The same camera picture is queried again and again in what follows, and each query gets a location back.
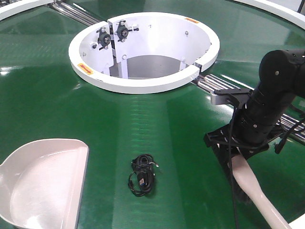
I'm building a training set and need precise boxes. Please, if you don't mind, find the beige brush with black bristles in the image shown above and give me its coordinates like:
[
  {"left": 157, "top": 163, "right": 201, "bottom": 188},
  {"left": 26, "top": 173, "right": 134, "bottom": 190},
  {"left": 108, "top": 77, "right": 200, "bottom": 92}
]
[{"left": 210, "top": 142, "right": 290, "bottom": 229}]

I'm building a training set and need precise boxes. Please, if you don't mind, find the white inner conveyor ring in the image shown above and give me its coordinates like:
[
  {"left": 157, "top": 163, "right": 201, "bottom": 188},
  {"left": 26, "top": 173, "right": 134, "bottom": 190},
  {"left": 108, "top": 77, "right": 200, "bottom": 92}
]
[{"left": 68, "top": 11, "right": 220, "bottom": 94}]

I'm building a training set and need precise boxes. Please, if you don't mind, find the left black bearing mount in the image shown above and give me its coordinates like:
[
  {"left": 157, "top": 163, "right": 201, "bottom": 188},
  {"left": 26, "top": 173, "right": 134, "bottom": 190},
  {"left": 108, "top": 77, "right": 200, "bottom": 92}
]
[{"left": 96, "top": 27, "right": 111, "bottom": 51}]

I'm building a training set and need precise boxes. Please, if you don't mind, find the right black bearing mount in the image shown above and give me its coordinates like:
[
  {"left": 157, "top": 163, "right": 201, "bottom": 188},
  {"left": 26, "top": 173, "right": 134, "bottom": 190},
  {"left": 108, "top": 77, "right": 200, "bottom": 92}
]
[{"left": 114, "top": 20, "right": 139, "bottom": 42}]

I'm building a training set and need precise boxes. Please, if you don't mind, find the yellow arrow sticker front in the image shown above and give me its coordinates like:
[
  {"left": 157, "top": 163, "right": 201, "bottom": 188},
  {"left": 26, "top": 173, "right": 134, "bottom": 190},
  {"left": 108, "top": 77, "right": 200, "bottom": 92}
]
[{"left": 77, "top": 63, "right": 94, "bottom": 75}]

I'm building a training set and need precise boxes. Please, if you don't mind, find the beige plastic dustpan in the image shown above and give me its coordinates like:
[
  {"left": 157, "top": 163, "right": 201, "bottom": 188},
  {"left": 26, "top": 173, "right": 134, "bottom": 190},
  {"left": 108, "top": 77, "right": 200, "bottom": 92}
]
[{"left": 0, "top": 138, "right": 89, "bottom": 229}]

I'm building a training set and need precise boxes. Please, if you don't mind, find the white outer rim left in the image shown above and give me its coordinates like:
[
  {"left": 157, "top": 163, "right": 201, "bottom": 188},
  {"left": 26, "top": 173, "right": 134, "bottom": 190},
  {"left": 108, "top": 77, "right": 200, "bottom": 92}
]
[{"left": 0, "top": 0, "right": 55, "bottom": 20}]

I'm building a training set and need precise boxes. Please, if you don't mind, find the black USB cable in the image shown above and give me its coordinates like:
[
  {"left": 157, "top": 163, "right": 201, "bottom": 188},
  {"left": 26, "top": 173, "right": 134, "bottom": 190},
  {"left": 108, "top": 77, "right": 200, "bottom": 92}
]
[{"left": 127, "top": 154, "right": 160, "bottom": 197}]

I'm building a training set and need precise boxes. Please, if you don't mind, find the orange arrow sticker back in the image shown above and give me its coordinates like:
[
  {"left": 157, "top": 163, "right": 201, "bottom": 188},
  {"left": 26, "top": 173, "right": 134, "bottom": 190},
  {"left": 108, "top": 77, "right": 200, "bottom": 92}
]
[{"left": 184, "top": 17, "right": 199, "bottom": 24}]

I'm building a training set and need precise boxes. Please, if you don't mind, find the steel rollers back left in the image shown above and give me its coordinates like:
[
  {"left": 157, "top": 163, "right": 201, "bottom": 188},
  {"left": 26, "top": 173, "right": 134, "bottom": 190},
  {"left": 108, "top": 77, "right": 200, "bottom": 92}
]
[{"left": 48, "top": 0, "right": 101, "bottom": 26}]

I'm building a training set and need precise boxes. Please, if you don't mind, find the white outer rim right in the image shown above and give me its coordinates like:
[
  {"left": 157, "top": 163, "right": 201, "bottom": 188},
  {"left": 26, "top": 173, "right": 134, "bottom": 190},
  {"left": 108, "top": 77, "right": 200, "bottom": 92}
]
[{"left": 236, "top": 0, "right": 305, "bottom": 30}]

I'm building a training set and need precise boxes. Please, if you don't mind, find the white rim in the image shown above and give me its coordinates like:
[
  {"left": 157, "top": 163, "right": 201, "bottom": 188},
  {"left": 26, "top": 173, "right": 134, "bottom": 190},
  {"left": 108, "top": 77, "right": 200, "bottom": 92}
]
[
  {"left": 0, "top": 0, "right": 55, "bottom": 20},
  {"left": 236, "top": 0, "right": 305, "bottom": 30}
]

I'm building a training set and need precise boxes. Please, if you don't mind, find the black bearing mount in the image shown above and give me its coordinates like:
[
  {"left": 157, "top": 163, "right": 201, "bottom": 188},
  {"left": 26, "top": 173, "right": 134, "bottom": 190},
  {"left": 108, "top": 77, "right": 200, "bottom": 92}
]
[
  {"left": 114, "top": 20, "right": 139, "bottom": 42},
  {"left": 96, "top": 27, "right": 111, "bottom": 51}
]

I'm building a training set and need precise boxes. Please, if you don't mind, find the silver wrist camera right side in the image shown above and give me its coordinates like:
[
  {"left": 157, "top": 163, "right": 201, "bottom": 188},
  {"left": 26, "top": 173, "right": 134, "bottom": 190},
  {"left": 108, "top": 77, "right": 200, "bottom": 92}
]
[{"left": 211, "top": 88, "right": 252, "bottom": 109}]

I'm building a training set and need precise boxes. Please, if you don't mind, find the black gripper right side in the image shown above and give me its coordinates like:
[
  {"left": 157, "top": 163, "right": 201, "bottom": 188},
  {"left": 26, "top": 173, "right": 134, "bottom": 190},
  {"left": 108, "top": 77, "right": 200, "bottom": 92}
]
[{"left": 203, "top": 124, "right": 284, "bottom": 160}]

